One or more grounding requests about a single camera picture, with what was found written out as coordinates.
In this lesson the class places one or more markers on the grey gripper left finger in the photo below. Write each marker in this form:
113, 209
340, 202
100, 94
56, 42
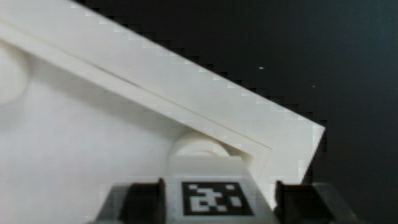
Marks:
134, 204

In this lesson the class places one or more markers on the white leg with tag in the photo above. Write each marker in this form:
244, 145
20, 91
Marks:
212, 193

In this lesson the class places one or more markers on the white L-shaped obstacle wall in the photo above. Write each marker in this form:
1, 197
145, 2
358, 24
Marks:
84, 43

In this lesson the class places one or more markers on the white square table top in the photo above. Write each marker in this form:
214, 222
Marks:
84, 141

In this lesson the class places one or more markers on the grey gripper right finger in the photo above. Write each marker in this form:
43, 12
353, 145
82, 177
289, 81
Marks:
310, 204

